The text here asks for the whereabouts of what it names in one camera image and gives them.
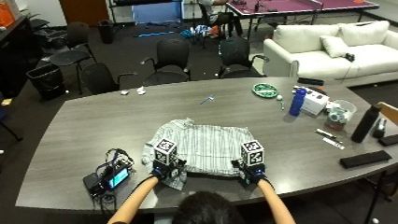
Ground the white sofa cushion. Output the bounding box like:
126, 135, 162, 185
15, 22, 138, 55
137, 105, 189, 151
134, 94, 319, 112
318, 35, 350, 59

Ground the white marker cube on left glove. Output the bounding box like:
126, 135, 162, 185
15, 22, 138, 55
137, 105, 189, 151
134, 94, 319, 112
153, 138, 179, 166

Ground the white sofa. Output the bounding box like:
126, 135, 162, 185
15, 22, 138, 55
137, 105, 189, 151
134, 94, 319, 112
262, 20, 398, 88

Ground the person's right hand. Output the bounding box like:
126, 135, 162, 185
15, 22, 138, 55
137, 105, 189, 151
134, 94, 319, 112
230, 159, 267, 185

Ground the clear plastic container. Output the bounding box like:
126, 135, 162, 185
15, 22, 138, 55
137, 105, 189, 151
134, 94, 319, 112
324, 99, 358, 132

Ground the person's left hand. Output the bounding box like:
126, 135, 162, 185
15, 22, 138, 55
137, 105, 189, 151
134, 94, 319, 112
149, 159, 187, 182

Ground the black flat case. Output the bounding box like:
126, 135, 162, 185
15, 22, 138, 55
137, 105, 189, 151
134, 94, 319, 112
338, 149, 392, 170

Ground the black office chair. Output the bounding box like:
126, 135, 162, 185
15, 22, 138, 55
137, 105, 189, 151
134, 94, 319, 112
47, 21, 97, 94
139, 37, 193, 87
216, 36, 271, 79
79, 62, 138, 96

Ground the green round plate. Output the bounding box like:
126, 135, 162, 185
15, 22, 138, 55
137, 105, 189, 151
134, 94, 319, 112
251, 82, 279, 99

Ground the small grey tool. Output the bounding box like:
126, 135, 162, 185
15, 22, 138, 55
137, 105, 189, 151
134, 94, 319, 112
198, 94, 216, 105

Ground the white marker cube on right glove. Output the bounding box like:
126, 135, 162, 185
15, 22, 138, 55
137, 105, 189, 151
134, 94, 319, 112
239, 139, 266, 168

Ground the black small case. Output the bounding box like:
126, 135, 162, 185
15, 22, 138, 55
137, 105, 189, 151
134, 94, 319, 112
376, 133, 398, 147

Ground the black recording device with screen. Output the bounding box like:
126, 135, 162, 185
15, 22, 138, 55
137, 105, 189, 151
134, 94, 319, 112
82, 147, 135, 198

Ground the black waste bin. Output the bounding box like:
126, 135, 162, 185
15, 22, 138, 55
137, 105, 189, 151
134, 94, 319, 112
25, 63, 66, 102
97, 19, 115, 45

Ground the dark cabinet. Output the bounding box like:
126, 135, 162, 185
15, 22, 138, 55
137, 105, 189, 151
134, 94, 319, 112
0, 13, 42, 99

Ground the white cardboard box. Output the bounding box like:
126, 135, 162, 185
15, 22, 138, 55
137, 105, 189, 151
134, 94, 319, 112
299, 91, 331, 117

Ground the striped grey shirt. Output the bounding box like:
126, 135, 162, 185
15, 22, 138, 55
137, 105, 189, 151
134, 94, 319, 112
141, 118, 255, 191

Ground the purple table-tennis table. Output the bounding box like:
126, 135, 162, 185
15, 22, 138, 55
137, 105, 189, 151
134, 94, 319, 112
224, 0, 380, 40

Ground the black stapler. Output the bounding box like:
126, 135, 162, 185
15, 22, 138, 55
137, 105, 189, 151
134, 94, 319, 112
371, 118, 388, 139

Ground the white marker cube on glove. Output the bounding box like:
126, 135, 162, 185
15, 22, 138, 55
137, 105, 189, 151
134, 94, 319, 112
153, 138, 179, 166
239, 139, 266, 168

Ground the blue water bottle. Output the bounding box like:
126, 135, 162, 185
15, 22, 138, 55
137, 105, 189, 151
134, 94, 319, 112
288, 88, 308, 118

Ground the black water bottle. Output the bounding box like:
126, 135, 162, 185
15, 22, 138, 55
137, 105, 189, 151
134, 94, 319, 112
350, 105, 382, 144

